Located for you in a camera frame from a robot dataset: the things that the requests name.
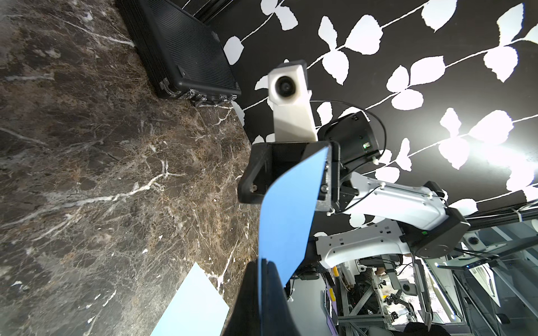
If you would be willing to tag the black case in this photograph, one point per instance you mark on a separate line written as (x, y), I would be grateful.
(182, 56)

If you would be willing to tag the white square paper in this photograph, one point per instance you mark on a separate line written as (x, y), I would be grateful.
(196, 309)

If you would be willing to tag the blue square paper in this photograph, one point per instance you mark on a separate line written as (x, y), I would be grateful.
(283, 233)

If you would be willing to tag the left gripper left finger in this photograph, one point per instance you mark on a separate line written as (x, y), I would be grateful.
(244, 319)

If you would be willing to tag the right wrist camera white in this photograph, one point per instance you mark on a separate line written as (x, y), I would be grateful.
(289, 97)

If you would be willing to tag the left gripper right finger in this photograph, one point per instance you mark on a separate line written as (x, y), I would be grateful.
(276, 318)

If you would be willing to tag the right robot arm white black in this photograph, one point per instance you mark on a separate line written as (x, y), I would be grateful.
(419, 223)

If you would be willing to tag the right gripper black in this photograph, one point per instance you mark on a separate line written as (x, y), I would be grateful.
(307, 169)

